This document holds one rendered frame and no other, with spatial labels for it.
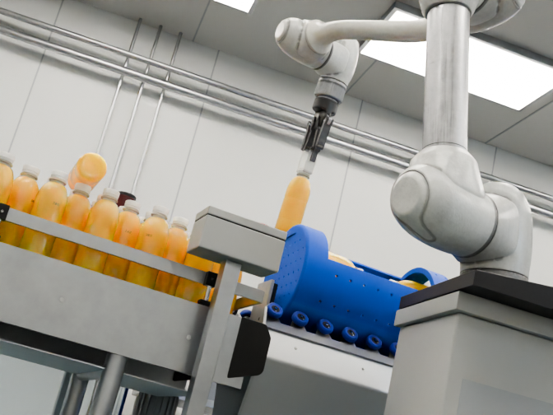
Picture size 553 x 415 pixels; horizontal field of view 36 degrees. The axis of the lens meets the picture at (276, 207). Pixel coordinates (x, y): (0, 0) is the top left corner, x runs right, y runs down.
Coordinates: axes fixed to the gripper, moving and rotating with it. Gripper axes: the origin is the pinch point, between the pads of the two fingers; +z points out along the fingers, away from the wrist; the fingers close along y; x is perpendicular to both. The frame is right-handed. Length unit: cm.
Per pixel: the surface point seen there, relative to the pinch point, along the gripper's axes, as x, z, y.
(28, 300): 69, 62, -38
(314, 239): 2.1, 24.8, -25.2
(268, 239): 24, 32, -48
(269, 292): 8.1, 41.9, -21.0
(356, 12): -101, -159, 232
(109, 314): 52, 60, -39
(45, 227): 70, 46, -33
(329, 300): -5.3, 39.1, -29.4
